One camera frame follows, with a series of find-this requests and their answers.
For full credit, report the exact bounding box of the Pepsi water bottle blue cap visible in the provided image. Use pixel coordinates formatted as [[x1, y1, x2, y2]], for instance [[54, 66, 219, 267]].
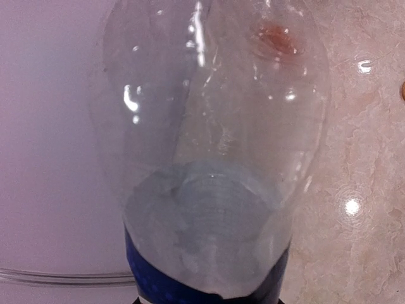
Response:
[[89, 1, 330, 303]]

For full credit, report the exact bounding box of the gold juice bottle cap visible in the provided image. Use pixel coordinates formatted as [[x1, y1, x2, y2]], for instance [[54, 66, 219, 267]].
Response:
[[401, 82, 405, 101]]

